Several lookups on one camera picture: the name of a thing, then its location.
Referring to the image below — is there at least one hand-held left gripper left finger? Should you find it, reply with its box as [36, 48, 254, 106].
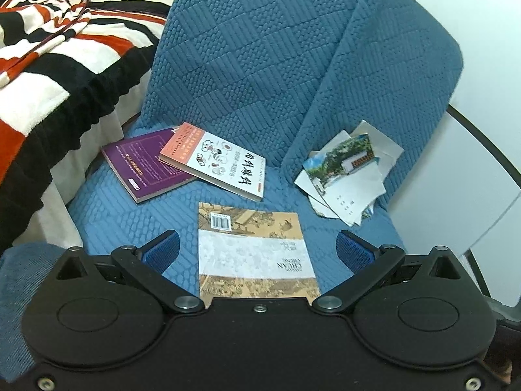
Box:
[55, 230, 205, 315]

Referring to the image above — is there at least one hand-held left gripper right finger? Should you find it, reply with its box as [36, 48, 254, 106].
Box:
[313, 230, 465, 315]

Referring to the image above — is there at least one photo cover notebook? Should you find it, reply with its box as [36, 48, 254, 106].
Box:
[309, 193, 376, 225]
[303, 134, 387, 225]

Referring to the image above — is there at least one white notebook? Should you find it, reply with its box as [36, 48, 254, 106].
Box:
[295, 169, 326, 206]
[342, 120, 404, 172]

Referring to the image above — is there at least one purple book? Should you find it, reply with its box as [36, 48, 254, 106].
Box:
[101, 127, 198, 204]

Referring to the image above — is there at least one white cartoon cover book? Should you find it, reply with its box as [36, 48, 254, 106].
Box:
[159, 122, 266, 203]

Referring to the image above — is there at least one blue ribbed cloth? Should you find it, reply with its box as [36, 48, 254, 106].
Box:
[0, 242, 68, 377]

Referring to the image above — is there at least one blue textured bed cover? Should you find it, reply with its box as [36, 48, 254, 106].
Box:
[67, 0, 465, 306]

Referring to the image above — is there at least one red black white striped blanket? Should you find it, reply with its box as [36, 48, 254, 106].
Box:
[0, 0, 182, 253]

